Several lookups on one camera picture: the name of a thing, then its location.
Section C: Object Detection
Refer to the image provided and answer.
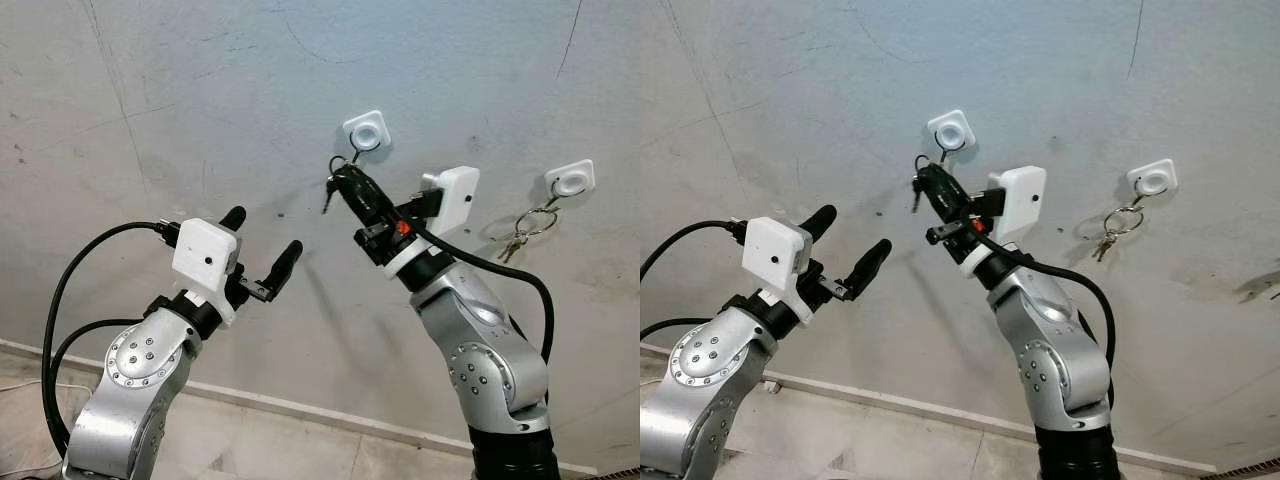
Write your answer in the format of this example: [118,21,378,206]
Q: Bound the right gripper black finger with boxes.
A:
[329,174,389,231]
[914,172,969,229]
[338,165,403,223]
[922,162,981,221]

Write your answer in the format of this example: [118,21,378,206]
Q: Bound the dark key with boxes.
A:
[322,152,351,216]
[910,152,936,213]

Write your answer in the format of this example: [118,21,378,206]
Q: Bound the white skirting board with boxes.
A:
[640,343,1226,476]
[0,338,601,479]

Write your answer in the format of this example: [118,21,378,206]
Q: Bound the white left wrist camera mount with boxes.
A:
[170,218,244,326]
[742,216,813,323]

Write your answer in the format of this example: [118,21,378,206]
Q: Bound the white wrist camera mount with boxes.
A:
[385,166,481,281]
[960,165,1047,279]
[170,218,244,326]
[742,216,813,323]

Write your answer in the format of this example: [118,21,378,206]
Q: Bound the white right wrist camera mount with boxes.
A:
[385,166,481,281]
[960,165,1047,279]

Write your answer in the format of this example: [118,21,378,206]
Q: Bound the white square wall hook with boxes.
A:
[543,158,597,211]
[926,108,977,161]
[342,110,389,166]
[1127,158,1179,209]

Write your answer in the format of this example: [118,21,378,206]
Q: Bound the silver keys on ring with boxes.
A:
[1092,203,1146,263]
[497,205,561,264]

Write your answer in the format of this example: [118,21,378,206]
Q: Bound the short black left arm cable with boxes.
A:
[640,317,713,341]
[45,318,146,401]

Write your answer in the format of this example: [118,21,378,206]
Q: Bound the thin white floor cable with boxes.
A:
[0,380,96,396]

